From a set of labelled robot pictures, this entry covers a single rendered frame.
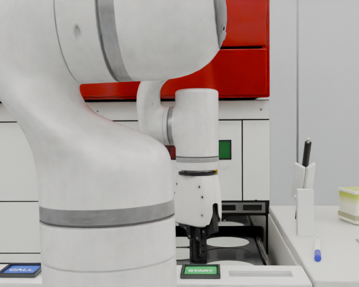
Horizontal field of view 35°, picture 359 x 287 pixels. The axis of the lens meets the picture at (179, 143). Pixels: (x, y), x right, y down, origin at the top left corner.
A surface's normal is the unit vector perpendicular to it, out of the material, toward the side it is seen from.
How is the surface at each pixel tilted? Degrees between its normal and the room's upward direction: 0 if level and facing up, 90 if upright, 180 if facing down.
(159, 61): 143
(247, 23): 90
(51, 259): 90
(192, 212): 89
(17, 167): 90
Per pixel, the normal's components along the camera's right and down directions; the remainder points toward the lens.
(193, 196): -0.77, 0.04
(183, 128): -0.33, 0.07
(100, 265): 0.04, 0.04
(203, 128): 0.25, 0.05
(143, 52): -0.09, 0.69
